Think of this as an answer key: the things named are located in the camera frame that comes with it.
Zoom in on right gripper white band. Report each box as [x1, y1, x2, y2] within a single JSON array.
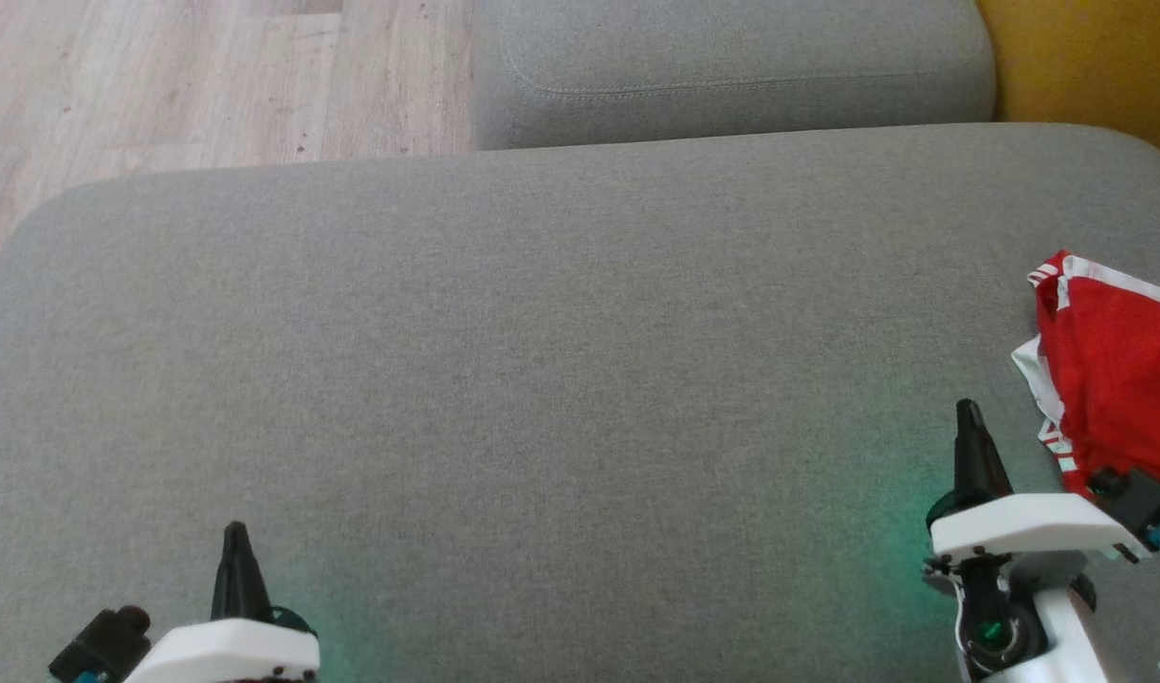
[[921, 398, 1151, 629]]

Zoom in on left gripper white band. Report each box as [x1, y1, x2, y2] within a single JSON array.
[[124, 522, 322, 683]]

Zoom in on red shorts with logo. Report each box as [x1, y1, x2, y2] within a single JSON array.
[[1028, 250, 1160, 496]]

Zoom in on yellow sofa backrest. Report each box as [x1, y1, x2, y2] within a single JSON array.
[[976, 0, 1160, 174]]

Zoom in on small grey sofa seat cushion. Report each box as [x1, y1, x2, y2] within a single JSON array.
[[470, 0, 1000, 153]]

